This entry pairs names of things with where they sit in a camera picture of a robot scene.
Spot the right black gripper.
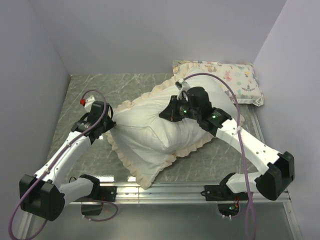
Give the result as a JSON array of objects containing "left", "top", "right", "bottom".
[{"left": 160, "top": 94, "right": 201, "bottom": 122}]

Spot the white pillow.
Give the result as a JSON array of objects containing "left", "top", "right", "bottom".
[{"left": 109, "top": 69, "right": 238, "bottom": 178}]

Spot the grey pillowcase with cream ruffle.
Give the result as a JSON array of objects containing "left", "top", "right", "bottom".
[{"left": 102, "top": 62, "right": 216, "bottom": 190}]

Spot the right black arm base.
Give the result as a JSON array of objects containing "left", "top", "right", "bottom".
[{"left": 200, "top": 172, "right": 249, "bottom": 220}]

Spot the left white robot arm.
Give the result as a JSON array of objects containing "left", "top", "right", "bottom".
[{"left": 19, "top": 100, "right": 116, "bottom": 221}]

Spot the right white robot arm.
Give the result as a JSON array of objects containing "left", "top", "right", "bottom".
[{"left": 159, "top": 86, "right": 295, "bottom": 201}]

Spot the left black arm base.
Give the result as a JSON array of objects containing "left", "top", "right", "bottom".
[{"left": 68, "top": 185, "right": 119, "bottom": 222}]

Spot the floral patterned pillow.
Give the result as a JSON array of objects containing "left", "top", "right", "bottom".
[{"left": 172, "top": 60, "right": 264, "bottom": 107}]

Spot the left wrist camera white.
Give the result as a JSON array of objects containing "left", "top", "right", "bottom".
[{"left": 79, "top": 95, "right": 96, "bottom": 113}]

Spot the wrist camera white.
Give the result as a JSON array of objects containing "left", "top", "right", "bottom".
[
  {"left": 79, "top": 95, "right": 96, "bottom": 113},
  {"left": 174, "top": 79, "right": 191, "bottom": 93}
]

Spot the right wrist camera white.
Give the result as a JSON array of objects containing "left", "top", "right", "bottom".
[{"left": 174, "top": 79, "right": 191, "bottom": 93}]

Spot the aluminium front rail frame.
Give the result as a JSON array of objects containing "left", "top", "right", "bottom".
[{"left": 18, "top": 182, "right": 302, "bottom": 240}]

